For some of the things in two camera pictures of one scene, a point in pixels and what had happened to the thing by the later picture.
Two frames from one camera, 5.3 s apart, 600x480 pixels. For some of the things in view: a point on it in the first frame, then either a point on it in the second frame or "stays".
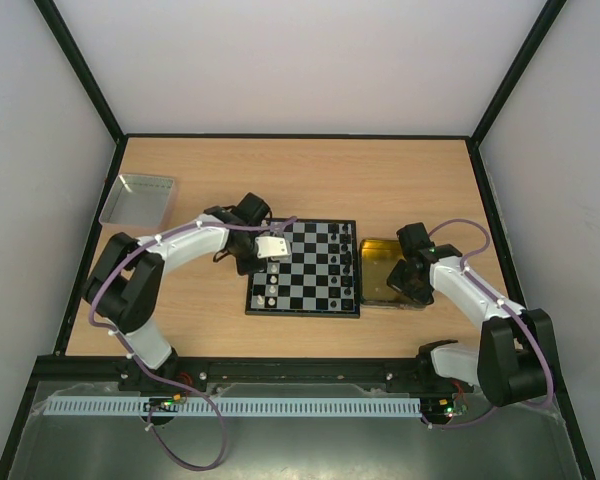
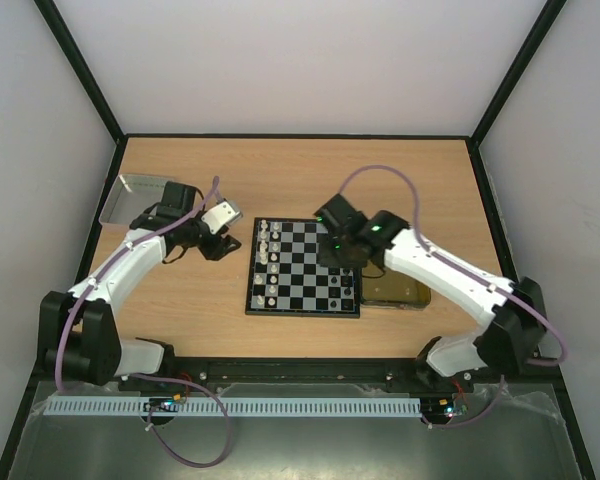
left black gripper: [244, 268] → [218, 249]
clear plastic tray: [140, 202] stays
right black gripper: [405, 286] → [344, 251]
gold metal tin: [377, 260] stays
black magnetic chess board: [320, 278] stays
